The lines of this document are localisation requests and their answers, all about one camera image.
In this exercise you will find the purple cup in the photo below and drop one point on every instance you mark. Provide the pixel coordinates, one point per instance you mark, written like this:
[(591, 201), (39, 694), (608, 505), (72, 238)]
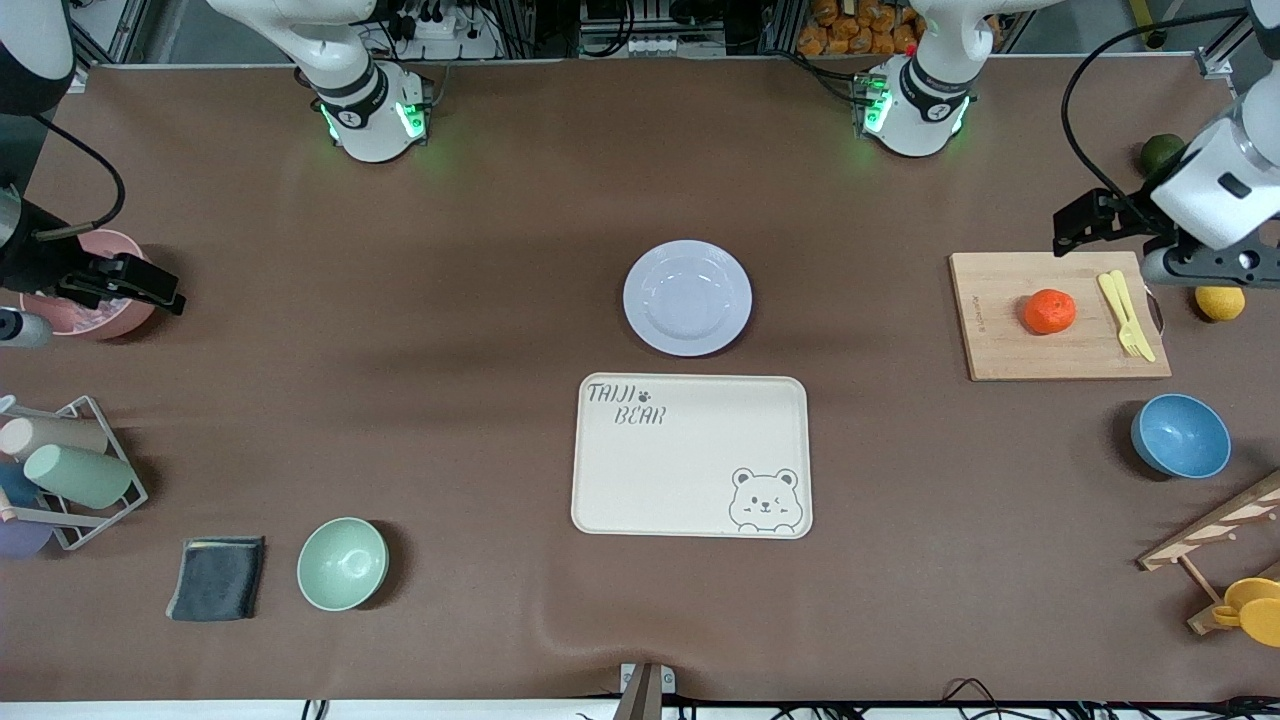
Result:
[(20, 538)]

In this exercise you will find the beige cup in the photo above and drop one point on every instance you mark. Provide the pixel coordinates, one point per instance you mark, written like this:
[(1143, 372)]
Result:
[(55, 435)]

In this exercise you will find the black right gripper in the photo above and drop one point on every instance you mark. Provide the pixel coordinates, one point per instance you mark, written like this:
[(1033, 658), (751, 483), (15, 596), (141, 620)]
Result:
[(38, 262)]

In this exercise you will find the yellow plastic fork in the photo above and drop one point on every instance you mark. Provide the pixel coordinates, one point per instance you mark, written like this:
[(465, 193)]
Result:
[(1112, 300), (1140, 335)]

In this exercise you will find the crate of orange fruits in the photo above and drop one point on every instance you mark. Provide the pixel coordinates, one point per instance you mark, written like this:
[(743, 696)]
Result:
[(860, 25)]

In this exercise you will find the pink bowl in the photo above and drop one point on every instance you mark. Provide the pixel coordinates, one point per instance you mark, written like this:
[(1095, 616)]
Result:
[(85, 322)]

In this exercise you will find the dark grey folded cloth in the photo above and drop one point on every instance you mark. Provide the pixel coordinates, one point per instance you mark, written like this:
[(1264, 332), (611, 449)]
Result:
[(215, 578)]

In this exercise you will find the yellow lemon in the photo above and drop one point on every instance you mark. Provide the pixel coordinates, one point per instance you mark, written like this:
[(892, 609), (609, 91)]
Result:
[(1220, 303)]

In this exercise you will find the light green bowl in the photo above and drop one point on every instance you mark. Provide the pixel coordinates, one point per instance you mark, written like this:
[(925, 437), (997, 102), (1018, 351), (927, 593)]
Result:
[(342, 564)]

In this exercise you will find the brown table cover mat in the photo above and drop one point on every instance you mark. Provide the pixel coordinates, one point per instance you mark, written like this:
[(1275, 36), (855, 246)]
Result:
[(500, 250)]

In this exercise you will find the wooden cutting board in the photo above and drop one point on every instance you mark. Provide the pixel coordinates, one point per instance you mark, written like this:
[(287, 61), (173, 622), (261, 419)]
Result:
[(1000, 320)]

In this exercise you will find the blue cup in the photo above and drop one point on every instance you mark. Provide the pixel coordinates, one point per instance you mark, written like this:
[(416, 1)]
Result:
[(15, 485)]

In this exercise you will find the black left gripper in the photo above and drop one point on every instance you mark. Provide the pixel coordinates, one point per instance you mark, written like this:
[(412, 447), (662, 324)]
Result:
[(1127, 216)]

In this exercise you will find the metal table clamp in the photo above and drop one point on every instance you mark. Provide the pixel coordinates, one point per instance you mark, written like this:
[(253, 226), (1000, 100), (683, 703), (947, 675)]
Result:
[(645, 690)]

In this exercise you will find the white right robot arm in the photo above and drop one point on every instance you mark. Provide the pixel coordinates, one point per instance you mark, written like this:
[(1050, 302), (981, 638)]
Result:
[(350, 70)]

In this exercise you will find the green avocado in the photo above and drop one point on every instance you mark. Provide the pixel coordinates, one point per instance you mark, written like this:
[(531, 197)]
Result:
[(1160, 155)]

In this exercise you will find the mint green cup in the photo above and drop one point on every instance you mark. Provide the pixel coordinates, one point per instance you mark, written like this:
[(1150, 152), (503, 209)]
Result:
[(80, 476)]

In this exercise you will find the orange mandarin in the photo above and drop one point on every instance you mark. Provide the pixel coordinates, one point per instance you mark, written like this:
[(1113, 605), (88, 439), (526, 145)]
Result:
[(1049, 311)]

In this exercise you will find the cream tray with bear print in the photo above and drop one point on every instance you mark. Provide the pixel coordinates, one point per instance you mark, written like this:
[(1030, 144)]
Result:
[(680, 470)]

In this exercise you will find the white power strip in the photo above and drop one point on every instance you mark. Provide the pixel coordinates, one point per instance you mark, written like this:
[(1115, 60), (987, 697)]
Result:
[(450, 40)]

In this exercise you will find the white round plate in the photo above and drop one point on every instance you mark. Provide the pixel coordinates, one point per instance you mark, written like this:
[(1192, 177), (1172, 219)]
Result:
[(687, 297)]

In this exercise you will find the wooden drying rack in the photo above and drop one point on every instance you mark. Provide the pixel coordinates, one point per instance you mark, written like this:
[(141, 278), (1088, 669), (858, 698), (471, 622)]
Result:
[(1220, 525)]

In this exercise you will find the blue bowl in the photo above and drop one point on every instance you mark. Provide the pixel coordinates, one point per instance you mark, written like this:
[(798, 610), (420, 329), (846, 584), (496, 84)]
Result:
[(1181, 436)]

